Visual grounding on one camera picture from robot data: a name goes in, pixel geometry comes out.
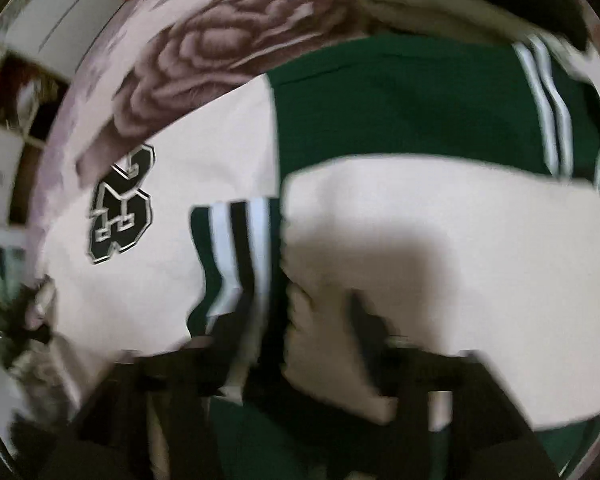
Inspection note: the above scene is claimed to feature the green and white varsity jacket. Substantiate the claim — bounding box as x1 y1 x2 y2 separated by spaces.
44 35 600 479

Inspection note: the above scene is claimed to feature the white purple rose blanket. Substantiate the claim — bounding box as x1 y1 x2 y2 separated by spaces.
26 0 361 278

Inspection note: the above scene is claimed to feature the white cabinet furniture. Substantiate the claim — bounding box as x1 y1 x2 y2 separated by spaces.
0 0 124 81

